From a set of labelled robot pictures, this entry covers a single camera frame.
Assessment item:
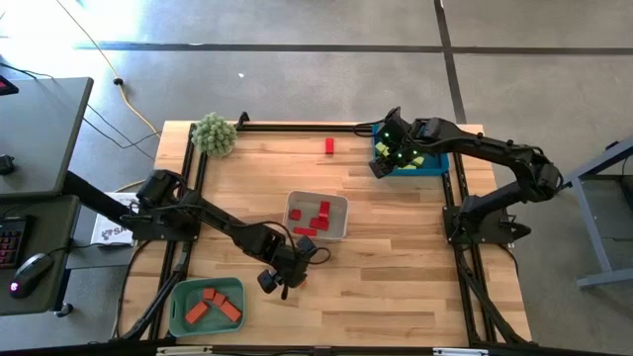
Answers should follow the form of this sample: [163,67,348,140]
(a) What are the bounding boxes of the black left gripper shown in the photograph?
[256,251,312,302]

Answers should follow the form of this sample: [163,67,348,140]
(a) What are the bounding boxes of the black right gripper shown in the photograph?
[369,129,426,180]

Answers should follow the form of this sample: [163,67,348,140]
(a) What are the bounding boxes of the teal plastic bin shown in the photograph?
[168,276,247,338]

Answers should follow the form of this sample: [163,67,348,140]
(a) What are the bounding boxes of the blue plastic bin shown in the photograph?
[371,123,450,178]

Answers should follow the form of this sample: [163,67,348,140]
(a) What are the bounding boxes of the light grey plastic bin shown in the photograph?
[282,190,350,242]

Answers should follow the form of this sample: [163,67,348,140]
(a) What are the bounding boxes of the green potted plant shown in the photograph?
[190,111,238,159]

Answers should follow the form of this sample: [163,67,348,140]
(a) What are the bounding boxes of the white printed sheet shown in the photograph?
[90,191,145,247]

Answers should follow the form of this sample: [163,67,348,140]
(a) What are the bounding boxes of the black diagonal strut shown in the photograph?
[62,170,144,229]

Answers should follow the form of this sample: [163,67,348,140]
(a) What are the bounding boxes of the dark desk top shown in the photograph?
[0,195,81,317]

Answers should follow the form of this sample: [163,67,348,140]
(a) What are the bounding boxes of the black computer mouse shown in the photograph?
[8,252,55,300]

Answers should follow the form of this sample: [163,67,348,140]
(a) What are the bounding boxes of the backlit black keyboard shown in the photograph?
[0,216,30,271]

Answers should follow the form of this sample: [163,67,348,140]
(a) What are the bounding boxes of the grey desk top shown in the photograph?
[0,76,95,200]

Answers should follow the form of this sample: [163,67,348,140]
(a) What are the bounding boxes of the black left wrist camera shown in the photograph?
[295,234,318,257]

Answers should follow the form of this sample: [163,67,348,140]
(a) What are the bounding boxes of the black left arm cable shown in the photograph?
[309,245,332,265]

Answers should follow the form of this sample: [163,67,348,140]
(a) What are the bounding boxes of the black aluminium table frame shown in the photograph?
[111,111,534,356]

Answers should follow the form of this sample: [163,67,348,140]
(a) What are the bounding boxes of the black floor cable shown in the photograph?
[0,61,160,162]

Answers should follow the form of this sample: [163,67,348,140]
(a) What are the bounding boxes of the grey metal table frame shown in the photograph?
[545,136,633,290]

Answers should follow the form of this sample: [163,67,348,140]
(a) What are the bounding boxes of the yellow floor cable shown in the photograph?
[52,0,163,140]

